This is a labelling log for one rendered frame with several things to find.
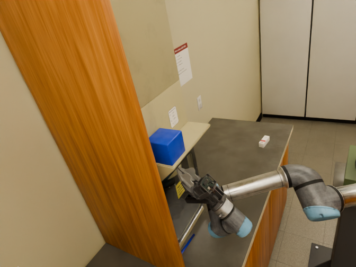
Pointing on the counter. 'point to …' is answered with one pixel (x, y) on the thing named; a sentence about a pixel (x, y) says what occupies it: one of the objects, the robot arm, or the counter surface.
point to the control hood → (197, 131)
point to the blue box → (167, 145)
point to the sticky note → (179, 189)
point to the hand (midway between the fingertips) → (178, 170)
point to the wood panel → (94, 118)
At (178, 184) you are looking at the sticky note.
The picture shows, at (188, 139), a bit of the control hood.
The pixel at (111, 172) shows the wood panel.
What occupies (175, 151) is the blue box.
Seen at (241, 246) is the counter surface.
